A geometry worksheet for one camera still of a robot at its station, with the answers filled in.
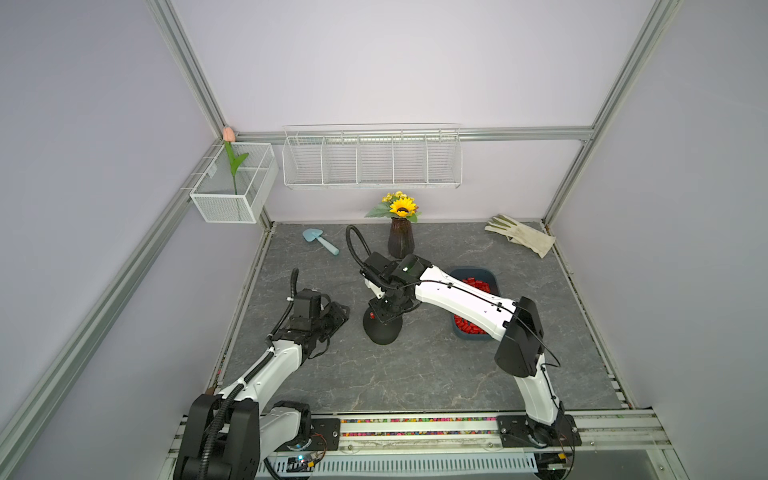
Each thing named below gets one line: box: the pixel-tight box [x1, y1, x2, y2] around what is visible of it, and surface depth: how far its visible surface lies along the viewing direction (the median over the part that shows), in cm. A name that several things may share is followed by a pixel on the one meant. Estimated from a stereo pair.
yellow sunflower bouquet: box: [365, 191, 422, 222], surface depth 93 cm
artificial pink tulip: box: [222, 126, 249, 195], surface depth 91 cm
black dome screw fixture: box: [363, 307, 403, 345], surface depth 88 cm
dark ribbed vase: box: [388, 217, 415, 259], surface depth 110 cm
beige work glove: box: [484, 214, 556, 259], surface depth 120 cm
